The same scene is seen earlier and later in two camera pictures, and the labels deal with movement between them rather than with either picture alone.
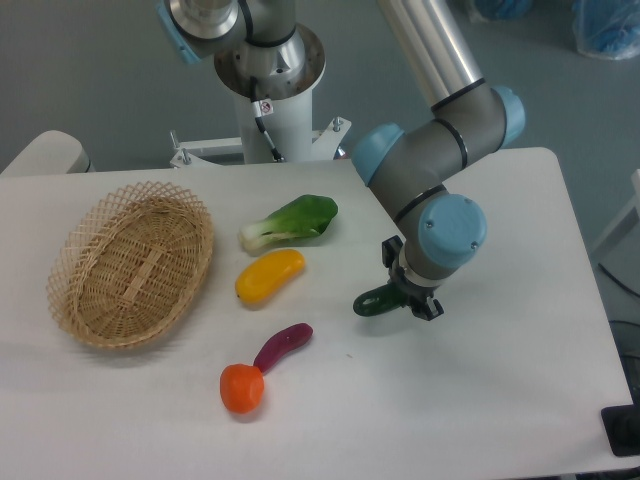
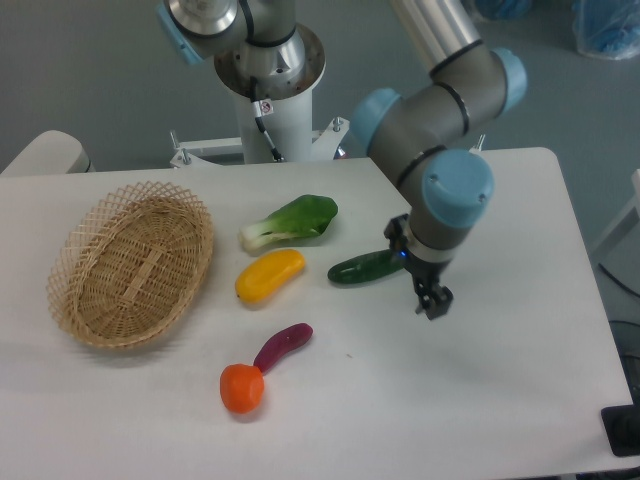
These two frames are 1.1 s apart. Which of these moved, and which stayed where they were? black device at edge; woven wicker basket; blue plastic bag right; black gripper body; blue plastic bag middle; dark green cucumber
Moved: black gripper body; dark green cucumber
Stayed: blue plastic bag middle; woven wicker basket; black device at edge; blue plastic bag right
